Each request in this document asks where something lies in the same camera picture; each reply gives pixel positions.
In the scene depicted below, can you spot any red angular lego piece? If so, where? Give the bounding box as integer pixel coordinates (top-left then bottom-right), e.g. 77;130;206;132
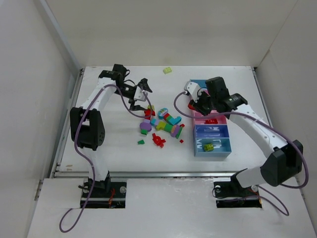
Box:
188;100;197;111

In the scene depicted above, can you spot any lime green lego brick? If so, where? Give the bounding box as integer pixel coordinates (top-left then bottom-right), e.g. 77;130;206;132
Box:
163;67;172;74

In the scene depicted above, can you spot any blue and pink sorting tray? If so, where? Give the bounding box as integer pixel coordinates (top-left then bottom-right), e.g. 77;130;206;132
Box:
190;79;232;161

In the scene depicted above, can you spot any red lego cluster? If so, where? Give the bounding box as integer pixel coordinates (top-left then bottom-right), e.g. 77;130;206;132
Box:
152;133;166;148

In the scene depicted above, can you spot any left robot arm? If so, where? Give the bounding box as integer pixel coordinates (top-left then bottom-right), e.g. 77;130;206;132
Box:
70;64;152;192

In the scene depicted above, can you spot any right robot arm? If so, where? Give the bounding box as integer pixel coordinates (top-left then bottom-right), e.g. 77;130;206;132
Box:
191;77;308;193

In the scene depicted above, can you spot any purple round lego piece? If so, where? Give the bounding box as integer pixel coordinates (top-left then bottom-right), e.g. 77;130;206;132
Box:
139;119;152;135

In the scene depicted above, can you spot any round turquoise printed lego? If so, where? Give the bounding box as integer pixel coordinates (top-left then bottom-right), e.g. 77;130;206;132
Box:
158;108;168;119

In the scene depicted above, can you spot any long multicolour lego stack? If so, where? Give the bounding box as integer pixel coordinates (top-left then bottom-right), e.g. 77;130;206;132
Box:
150;119;173;133

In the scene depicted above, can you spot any red green turquoise lego stack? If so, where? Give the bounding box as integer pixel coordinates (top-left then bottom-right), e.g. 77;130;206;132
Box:
163;113;182;125

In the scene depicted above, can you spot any purple flower lego piece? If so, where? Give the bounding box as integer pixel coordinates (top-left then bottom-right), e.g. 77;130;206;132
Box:
170;124;185;139

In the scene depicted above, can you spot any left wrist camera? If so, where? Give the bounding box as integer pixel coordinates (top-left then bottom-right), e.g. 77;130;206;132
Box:
133;86;148;102

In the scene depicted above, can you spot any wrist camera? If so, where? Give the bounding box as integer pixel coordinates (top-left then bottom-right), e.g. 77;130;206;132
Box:
184;81;201;103
133;86;148;102

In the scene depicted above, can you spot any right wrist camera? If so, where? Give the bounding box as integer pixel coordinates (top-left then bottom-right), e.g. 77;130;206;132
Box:
184;81;201;103

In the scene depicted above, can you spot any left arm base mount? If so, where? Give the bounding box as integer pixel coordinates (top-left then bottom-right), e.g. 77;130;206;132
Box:
85;181;127;209

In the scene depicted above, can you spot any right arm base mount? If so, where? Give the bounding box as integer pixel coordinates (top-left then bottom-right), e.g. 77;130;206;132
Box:
212;181;262;208

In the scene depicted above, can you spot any aluminium front rail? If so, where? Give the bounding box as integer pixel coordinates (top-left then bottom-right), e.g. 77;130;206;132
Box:
50;171;233;178

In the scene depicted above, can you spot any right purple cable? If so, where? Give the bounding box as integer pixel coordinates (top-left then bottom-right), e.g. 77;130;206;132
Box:
173;91;310;216

